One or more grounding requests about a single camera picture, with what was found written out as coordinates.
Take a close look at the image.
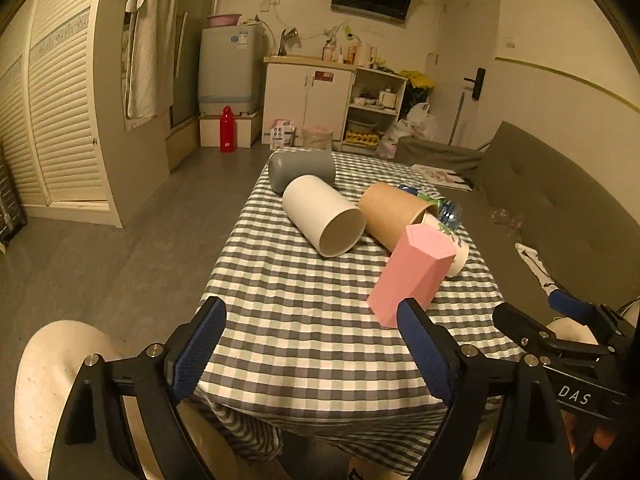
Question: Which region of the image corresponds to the grey white checked tablecloth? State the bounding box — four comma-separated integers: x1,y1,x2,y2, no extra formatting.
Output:
192,150,506,476

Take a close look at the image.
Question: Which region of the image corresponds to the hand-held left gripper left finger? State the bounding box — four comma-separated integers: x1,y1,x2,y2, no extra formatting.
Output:
47,296,227,480

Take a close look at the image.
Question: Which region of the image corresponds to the yellow cloth bundle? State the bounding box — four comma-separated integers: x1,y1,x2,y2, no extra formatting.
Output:
400,70,434,91

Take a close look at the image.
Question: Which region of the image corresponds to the white door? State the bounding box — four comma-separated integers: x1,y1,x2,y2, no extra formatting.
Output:
425,0,501,148

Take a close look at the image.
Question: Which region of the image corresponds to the white louvred wardrobe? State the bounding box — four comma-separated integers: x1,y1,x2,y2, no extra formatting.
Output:
0,0,173,228

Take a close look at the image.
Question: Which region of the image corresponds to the plastic water bottle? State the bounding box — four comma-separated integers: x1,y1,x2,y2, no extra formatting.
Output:
397,182,463,234

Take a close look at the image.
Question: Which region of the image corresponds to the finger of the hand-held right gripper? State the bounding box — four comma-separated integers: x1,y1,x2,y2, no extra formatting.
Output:
547,290,632,343
492,302,611,367

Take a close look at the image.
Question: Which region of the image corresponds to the red bottle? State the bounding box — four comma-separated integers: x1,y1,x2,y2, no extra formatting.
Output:
220,106,237,153

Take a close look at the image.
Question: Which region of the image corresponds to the yellow egg tray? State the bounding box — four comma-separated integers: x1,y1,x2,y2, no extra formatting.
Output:
345,130,381,148

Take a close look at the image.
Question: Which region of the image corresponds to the white pink printed paper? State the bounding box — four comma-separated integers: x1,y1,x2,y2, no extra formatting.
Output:
412,164,476,192

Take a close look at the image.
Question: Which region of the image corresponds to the mop handle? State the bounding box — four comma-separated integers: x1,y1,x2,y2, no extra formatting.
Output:
447,92,466,143

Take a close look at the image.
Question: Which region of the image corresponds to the waste bin with pink bag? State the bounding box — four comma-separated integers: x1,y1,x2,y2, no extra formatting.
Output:
301,126,334,152

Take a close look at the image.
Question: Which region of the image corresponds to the clear crumpled plastic wrap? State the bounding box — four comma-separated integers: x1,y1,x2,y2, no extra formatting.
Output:
490,207,526,233

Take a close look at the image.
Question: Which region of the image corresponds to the pink hexagonal cup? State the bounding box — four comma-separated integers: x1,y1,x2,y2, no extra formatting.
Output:
366,223,457,329

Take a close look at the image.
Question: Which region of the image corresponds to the brown paper cup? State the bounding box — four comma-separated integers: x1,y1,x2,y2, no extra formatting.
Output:
357,183,437,253

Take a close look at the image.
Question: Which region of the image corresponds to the white black printed cloth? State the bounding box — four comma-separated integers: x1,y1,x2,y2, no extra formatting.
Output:
515,242,567,297

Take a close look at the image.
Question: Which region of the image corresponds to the black door handle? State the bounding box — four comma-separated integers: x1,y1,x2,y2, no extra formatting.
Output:
464,67,486,100

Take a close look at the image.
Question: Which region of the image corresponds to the white printed paper cup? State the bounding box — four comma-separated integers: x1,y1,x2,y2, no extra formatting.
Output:
422,212,471,279

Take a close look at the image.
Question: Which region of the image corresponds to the white plastic bag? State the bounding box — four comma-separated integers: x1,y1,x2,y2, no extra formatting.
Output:
395,102,437,142

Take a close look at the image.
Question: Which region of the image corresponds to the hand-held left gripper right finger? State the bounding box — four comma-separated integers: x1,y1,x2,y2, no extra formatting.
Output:
395,297,576,480

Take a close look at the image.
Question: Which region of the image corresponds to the grey green sofa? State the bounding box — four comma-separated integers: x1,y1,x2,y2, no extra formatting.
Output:
395,121,640,321

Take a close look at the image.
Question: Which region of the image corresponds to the white washing machine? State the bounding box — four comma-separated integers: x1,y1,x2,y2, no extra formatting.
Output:
197,25,266,113

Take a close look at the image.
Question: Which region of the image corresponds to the white washing machine platform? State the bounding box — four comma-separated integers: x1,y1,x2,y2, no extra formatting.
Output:
199,109,263,148

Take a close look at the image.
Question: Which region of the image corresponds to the white hanging towel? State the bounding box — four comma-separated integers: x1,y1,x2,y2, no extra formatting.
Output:
125,0,181,121

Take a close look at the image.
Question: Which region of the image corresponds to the grey cup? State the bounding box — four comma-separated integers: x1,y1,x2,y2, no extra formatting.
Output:
267,150,337,193

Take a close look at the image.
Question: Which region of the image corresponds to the metal faucet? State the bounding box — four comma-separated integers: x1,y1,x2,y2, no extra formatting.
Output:
277,27,300,57

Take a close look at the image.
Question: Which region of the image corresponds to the small white carton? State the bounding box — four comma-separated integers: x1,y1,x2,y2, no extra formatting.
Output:
270,120,296,151

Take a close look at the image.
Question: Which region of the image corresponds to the white kitchen cabinet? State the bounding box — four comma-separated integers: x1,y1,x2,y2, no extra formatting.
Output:
262,55,408,145

